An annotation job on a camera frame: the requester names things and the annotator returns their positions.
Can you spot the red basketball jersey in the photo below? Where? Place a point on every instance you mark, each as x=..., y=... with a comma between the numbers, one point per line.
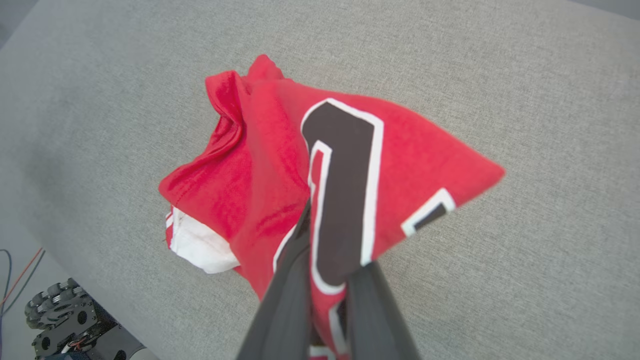
x=260, y=165

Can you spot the black wheeled robot base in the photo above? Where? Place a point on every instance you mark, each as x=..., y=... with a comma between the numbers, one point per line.
x=75, y=320

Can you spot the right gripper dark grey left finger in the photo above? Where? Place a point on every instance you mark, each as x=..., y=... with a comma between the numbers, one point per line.
x=287, y=310

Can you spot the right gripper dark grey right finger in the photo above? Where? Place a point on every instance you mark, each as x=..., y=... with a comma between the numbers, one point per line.
x=375, y=320

